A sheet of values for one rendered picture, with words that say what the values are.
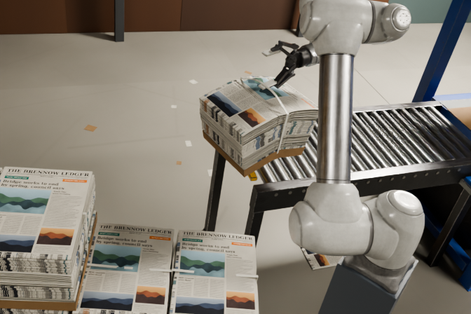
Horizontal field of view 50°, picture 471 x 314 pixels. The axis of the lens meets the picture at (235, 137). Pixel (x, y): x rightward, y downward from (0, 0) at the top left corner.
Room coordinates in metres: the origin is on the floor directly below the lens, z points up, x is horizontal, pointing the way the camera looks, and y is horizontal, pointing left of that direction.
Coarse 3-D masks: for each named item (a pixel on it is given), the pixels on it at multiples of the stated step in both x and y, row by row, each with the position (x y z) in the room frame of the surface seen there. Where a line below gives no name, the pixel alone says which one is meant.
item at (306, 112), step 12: (288, 96) 1.78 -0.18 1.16; (300, 96) 1.83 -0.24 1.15; (300, 108) 1.70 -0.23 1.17; (312, 108) 1.74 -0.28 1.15; (300, 120) 1.70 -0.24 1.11; (312, 120) 1.75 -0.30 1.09; (288, 132) 1.66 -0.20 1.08; (300, 132) 1.71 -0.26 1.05; (288, 144) 1.67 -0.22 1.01; (300, 144) 1.72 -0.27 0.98
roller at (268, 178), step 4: (260, 168) 1.76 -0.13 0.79; (264, 168) 1.75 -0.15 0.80; (260, 172) 1.74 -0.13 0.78; (264, 172) 1.73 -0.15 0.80; (268, 172) 1.73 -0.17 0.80; (260, 176) 1.73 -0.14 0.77; (264, 176) 1.71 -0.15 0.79; (268, 176) 1.71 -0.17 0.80; (272, 176) 1.72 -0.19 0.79; (264, 180) 1.69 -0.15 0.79; (268, 180) 1.68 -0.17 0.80; (272, 180) 1.68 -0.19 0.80
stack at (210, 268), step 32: (96, 224) 1.25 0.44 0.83; (96, 256) 1.11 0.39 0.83; (128, 256) 1.13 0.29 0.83; (160, 256) 1.15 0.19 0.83; (192, 256) 1.18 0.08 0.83; (224, 256) 1.20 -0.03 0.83; (96, 288) 0.98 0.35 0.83; (128, 288) 1.00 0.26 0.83; (160, 288) 1.02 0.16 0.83; (192, 288) 1.04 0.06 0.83; (224, 288) 1.06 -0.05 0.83; (256, 288) 1.09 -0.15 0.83
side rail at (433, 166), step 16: (448, 160) 2.05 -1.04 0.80; (464, 160) 2.08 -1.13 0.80; (352, 176) 1.80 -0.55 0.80; (368, 176) 1.82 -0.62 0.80; (384, 176) 1.85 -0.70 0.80; (400, 176) 1.88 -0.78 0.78; (416, 176) 1.92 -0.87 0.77; (432, 176) 1.96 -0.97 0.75; (448, 176) 2.01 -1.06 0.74; (464, 176) 2.05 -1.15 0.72; (256, 192) 1.60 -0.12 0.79; (272, 192) 1.62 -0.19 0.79; (288, 192) 1.65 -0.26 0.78; (304, 192) 1.68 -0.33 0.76; (368, 192) 1.82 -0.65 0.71; (384, 192) 1.86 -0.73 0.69; (256, 208) 1.59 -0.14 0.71; (272, 208) 1.62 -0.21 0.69
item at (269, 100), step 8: (240, 80) 1.82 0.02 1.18; (248, 80) 1.83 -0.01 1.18; (248, 88) 1.76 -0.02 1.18; (256, 88) 1.77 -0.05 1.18; (256, 96) 1.72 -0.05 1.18; (264, 96) 1.73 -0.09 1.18; (272, 96) 1.74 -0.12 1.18; (264, 104) 1.67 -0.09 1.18; (272, 104) 1.68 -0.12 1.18; (280, 112) 1.64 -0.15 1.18; (288, 112) 1.65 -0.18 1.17; (280, 120) 1.62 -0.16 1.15; (288, 120) 1.65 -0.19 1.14; (280, 128) 1.63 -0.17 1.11; (288, 128) 1.65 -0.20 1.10; (280, 136) 1.63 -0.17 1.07
